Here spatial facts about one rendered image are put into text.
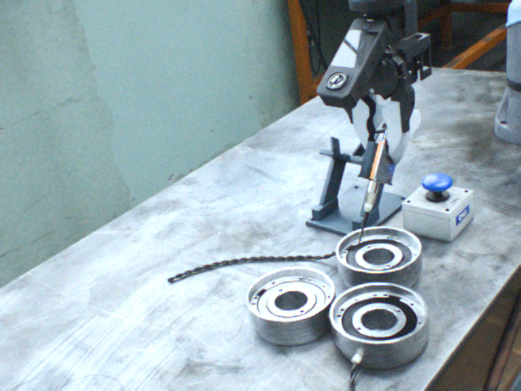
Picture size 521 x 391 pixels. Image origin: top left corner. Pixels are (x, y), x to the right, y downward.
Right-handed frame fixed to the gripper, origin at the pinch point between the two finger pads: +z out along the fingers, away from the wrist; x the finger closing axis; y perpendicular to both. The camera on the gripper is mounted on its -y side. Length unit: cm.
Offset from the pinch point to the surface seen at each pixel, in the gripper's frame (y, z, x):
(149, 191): 72, 78, 160
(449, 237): 3.3, 12.2, -7.3
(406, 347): -20.1, 10.2, -15.0
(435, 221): 3.3, 10.3, -5.4
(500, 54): 301, 94, 124
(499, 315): 21.5, 38.2, -5.5
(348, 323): -20.2, 10.1, -7.8
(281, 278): -17.3, 10.0, 4.3
